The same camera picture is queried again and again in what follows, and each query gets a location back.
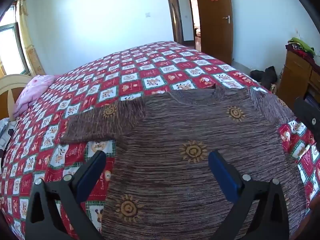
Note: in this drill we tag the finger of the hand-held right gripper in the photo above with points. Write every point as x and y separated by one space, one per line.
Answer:
306 112

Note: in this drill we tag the brown wooden door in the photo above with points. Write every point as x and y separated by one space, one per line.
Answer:
215 30

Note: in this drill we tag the wooden cabinet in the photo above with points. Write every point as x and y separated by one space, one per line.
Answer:
295 72

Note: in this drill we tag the brown sun-print knit sweater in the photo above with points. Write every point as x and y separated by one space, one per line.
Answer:
175 120

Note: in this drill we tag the black white patterned cloth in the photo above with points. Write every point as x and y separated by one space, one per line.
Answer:
6 135

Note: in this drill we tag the pink pillow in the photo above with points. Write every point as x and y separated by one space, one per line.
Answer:
32 90

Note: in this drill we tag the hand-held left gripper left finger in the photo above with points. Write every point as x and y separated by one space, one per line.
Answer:
92 177

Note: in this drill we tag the red checkered printed bed blanket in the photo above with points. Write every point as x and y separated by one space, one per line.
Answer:
155 65

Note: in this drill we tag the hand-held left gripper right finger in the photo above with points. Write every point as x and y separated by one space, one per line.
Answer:
225 177

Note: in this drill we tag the window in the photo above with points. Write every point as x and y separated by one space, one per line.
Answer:
12 50

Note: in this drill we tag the cream wooden headboard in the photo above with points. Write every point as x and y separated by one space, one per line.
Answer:
10 87

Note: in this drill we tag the yellow curtain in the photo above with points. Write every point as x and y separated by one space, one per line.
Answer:
30 50

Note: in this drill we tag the dark red cloth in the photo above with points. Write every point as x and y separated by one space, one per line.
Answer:
303 55

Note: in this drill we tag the dark inner door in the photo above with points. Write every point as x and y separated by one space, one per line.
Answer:
176 17

